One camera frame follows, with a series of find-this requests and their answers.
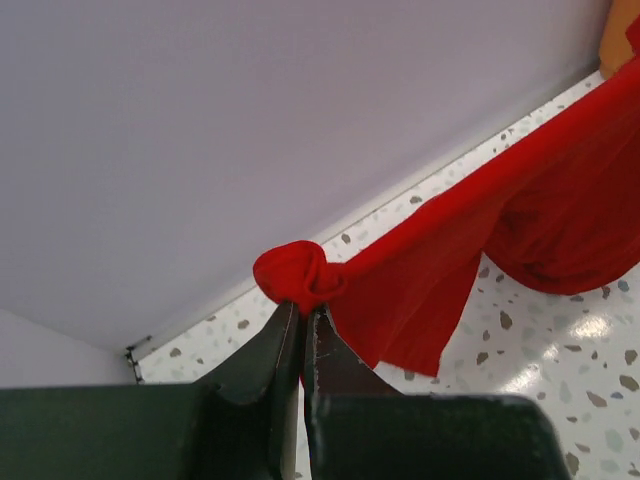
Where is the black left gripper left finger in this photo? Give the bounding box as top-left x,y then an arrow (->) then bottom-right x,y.
1,303 -> 301,479

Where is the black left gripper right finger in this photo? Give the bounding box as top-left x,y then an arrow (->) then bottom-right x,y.
303,306 -> 570,480

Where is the red t-shirt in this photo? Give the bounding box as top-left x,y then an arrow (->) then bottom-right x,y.
252,49 -> 640,379

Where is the orange plastic basket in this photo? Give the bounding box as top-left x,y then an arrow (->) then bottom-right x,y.
599,0 -> 639,79

